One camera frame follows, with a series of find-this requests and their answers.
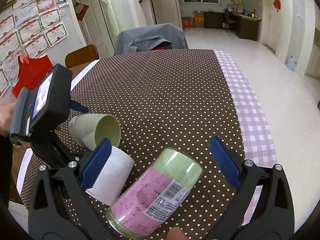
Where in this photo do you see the pale green plastic cup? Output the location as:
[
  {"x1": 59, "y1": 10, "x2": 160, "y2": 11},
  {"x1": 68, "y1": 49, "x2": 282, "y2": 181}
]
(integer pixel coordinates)
[{"x1": 68, "y1": 114, "x2": 121, "y2": 151}]

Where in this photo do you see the pink green labelled glass cup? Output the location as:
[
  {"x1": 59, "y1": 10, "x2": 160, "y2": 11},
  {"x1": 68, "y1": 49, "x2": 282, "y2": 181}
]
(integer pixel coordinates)
[{"x1": 106, "y1": 148, "x2": 203, "y2": 239}]

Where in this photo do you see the white paper cup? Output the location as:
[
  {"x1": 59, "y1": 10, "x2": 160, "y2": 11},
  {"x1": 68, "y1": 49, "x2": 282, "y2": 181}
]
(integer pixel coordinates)
[{"x1": 86, "y1": 146, "x2": 135, "y2": 206}]

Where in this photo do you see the person's left hand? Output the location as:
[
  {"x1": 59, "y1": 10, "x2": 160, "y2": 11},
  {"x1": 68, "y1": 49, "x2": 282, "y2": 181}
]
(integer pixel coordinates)
[{"x1": 0, "y1": 102, "x2": 32, "y2": 149}]

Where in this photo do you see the person's right thumb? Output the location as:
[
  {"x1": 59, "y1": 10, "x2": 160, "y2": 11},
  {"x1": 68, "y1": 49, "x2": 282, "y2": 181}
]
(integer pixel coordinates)
[{"x1": 167, "y1": 227, "x2": 188, "y2": 240}]

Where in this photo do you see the red felt bag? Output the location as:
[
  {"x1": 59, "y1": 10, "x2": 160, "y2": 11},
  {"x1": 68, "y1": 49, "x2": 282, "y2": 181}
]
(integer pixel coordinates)
[{"x1": 12, "y1": 54, "x2": 53, "y2": 98}]

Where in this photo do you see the brown wooden chair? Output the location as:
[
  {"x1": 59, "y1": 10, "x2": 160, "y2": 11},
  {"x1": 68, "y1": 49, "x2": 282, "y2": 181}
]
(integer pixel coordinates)
[{"x1": 65, "y1": 44, "x2": 99, "y2": 68}]

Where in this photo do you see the grey jacket on chair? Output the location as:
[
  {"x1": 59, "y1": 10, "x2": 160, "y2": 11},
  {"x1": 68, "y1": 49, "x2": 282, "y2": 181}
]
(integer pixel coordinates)
[{"x1": 114, "y1": 23, "x2": 189, "y2": 55}]

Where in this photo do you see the brown polka dot tablecloth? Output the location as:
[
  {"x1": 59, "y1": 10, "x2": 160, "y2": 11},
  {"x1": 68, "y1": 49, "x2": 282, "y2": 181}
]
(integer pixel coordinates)
[{"x1": 19, "y1": 49, "x2": 278, "y2": 240}]

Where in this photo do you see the white refrigerator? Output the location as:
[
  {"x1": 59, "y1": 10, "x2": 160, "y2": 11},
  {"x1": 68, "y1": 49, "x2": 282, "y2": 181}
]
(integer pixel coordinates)
[{"x1": 151, "y1": 0, "x2": 182, "y2": 29}]

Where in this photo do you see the light blue bin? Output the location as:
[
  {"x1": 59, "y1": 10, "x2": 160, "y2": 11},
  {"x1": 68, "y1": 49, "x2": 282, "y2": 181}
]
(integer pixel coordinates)
[{"x1": 285, "y1": 56, "x2": 297, "y2": 72}]

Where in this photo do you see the orange cardboard box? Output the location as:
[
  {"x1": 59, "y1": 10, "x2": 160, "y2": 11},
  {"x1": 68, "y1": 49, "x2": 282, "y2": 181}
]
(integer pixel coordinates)
[{"x1": 193, "y1": 10, "x2": 204, "y2": 28}]

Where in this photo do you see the dark low cabinet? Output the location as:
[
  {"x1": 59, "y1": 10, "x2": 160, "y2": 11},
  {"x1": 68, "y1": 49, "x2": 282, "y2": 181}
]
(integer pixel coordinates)
[{"x1": 204, "y1": 11, "x2": 223, "y2": 29}]

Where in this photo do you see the wooden desk chair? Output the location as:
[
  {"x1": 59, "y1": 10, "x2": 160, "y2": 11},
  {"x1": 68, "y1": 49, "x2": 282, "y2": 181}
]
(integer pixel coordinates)
[{"x1": 225, "y1": 9, "x2": 236, "y2": 32}]

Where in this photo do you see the dark wooden desk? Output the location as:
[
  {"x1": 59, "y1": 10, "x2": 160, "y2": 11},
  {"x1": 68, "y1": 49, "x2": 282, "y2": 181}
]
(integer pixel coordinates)
[{"x1": 235, "y1": 15, "x2": 261, "y2": 41}]

